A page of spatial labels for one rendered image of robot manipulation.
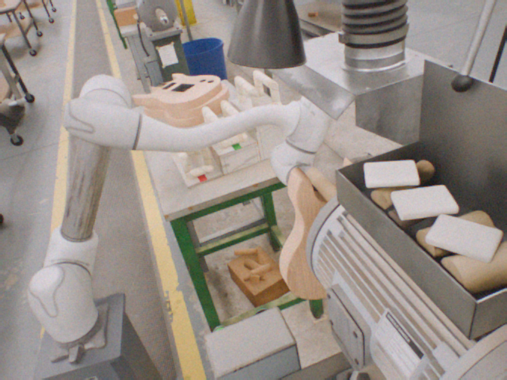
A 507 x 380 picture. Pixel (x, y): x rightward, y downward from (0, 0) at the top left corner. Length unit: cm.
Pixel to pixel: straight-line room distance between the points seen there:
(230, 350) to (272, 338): 8
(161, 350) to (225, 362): 151
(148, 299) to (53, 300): 122
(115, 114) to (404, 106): 70
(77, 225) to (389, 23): 112
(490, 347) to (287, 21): 51
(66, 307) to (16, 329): 148
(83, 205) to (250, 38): 90
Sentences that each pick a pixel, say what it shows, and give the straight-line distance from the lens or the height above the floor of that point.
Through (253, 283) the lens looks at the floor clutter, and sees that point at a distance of 225.
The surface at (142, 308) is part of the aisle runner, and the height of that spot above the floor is 0.
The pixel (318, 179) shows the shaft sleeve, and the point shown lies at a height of 126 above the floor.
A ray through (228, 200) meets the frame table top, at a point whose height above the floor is 89.
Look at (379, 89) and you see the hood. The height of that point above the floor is 153.
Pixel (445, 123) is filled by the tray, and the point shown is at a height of 149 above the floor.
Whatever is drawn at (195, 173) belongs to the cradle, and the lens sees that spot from 160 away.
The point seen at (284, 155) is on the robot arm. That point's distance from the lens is 124.
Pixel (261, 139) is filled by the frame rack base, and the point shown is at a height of 103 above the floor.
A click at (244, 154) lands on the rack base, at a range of 160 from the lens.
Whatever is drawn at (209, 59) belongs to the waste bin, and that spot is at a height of 64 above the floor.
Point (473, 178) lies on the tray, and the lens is 64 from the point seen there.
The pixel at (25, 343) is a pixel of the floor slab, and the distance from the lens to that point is 276.
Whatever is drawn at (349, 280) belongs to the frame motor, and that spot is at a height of 130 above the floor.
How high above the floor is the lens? 179
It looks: 35 degrees down
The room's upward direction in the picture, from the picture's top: 12 degrees counter-clockwise
